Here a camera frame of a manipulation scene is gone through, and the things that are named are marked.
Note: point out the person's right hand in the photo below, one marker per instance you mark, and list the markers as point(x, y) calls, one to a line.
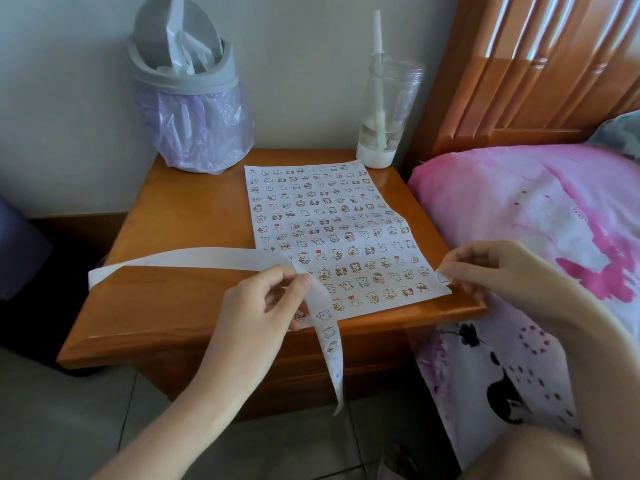
point(505, 274)

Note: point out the person's left hand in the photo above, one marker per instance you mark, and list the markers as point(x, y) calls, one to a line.
point(250, 334)

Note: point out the round cartoon sticker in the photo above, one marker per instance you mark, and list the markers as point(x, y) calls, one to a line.
point(443, 277)

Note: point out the white paper sheet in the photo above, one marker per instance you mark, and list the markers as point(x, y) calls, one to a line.
point(425, 254)

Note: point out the long white sticker strip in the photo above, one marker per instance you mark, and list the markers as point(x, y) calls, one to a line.
point(175, 258)

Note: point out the person's right forearm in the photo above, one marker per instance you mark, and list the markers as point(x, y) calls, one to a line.
point(600, 374)

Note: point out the person's left forearm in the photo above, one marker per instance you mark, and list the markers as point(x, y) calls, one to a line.
point(165, 439)

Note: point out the person's leg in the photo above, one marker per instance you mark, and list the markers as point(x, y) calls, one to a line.
point(530, 454)

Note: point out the pink floral bedding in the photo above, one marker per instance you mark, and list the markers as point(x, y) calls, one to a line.
point(525, 209)

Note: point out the wooden nightstand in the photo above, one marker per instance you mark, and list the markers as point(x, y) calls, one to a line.
point(175, 204)

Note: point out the clear cup with white base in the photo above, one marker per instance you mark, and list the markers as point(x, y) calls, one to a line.
point(376, 157)

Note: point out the grey pillow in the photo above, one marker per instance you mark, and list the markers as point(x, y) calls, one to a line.
point(617, 134)

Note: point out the wooden bed headboard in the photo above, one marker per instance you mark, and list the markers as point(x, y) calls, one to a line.
point(515, 89)

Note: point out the pink slipper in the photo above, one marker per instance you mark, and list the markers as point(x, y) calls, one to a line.
point(397, 464)

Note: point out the purple plastic bin bag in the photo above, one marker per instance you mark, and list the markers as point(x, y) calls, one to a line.
point(200, 132)

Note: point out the purple rolled mat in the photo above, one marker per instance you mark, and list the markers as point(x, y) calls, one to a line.
point(20, 249)

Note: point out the grey trash bin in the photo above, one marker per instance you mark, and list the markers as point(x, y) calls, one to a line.
point(185, 79)

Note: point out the white straw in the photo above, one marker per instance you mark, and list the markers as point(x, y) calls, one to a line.
point(378, 29)

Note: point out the white backing scraps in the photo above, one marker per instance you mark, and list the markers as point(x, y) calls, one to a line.
point(185, 49)

